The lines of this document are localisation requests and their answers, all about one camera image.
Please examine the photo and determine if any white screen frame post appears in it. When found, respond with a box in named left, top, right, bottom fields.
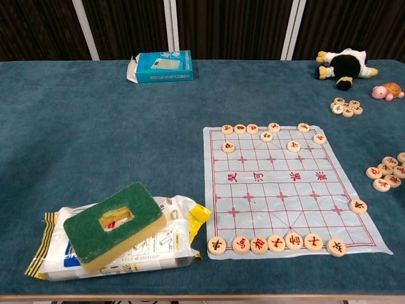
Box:
left=72, top=0, right=101, bottom=61
left=280, top=0, right=307, bottom=61
left=164, top=0, right=180, bottom=61

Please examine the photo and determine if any white yellow wet wipes pack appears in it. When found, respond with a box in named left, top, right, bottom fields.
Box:
left=24, top=194, right=212, bottom=282

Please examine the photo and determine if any black white plush penguin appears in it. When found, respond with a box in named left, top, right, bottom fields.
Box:
left=315, top=47, right=379, bottom=91

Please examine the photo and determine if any blue cardboard box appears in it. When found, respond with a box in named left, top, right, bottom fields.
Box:
left=126, top=49, right=194, bottom=84

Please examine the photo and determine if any green yellow sponge with hole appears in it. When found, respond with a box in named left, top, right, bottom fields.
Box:
left=63, top=182, right=168, bottom=275

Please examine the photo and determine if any plastic chinese chess board sheet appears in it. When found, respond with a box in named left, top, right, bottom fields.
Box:
left=202, top=125, right=394, bottom=261

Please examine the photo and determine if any pink brown turtle toy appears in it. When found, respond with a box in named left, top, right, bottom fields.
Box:
left=371, top=82, right=405, bottom=101

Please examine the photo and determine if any dark slatted screen panel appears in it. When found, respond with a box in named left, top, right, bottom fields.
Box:
left=0, top=0, right=92, bottom=61
left=84, top=0, right=168, bottom=61
left=294, top=0, right=405, bottom=61
left=177, top=0, right=295, bottom=61

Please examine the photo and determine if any teal table cloth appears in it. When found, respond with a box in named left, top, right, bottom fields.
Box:
left=0, top=59, right=405, bottom=297

